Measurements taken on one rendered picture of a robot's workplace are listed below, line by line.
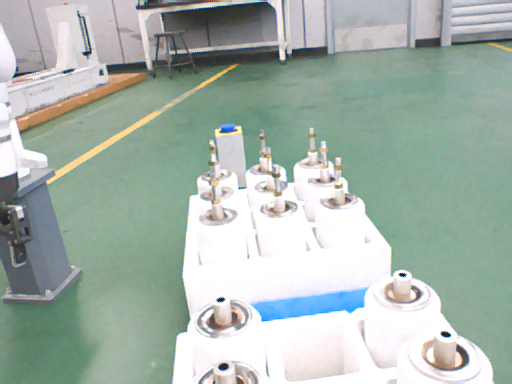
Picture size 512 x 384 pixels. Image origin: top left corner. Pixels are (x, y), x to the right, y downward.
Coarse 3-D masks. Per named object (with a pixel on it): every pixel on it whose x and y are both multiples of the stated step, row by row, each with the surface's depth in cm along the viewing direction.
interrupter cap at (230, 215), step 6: (210, 210) 91; (228, 210) 90; (234, 210) 89; (204, 216) 88; (210, 216) 89; (228, 216) 87; (234, 216) 87; (204, 222) 86; (210, 222) 86; (216, 222) 85; (222, 222) 85; (228, 222) 85
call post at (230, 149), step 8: (216, 136) 121; (224, 136) 121; (232, 136) 121; (240, 136) 121; (224, 144) 121; (232, 144) 122; (240, 144) 122; (224, 152) 122; (232, 152) 122; (240, 152) 123; (224, 160) 123; (232, 160) 123; (240, 160) 123; (224, 168) 124; (232, 168) 124; (240, 168) 124; (240, 176) 125; (240, 184) 126
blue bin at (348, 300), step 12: (360, 288) 84; (264, 300) 84; (276, 300) 83; (288, 300) 84; (300, 300) 84; (312, 300) 84; (324, 300) 84; (336, 300) 84; (348, 300) 84; (360, 300) 85; (264, 312) 84; (276, 312) 84; (288, 312) 84; (300, 312) 85; (312, 312) 85; (324, 312) 85; (348, 312) 85
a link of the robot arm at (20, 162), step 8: (0, 144) 67; (8, 144) 69; (0, 152) 67; (8, 152) 69; (16, 152) 74; (24, 152) 74; (32, 152) 74; (0, 160) 68; (8, 160) 69; (16, 160) 71; (24, 160) 72; (32, 160) 72; (40, 160) 72; (0, 168) 68; (8, 168) 69; (16, 168) 71; (0, 176) 68
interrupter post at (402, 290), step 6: (402, 270) 60; (396, 276) 59; (402, 276) 60; (408, 276) 58; (396, 282) 59; (402, 282) 58; (408, 282) 58; (396, 288) 59; (402, 288) 59; (408, 288) 59; (396, 294) 59; (402, 294) 59; (408, 294) 59
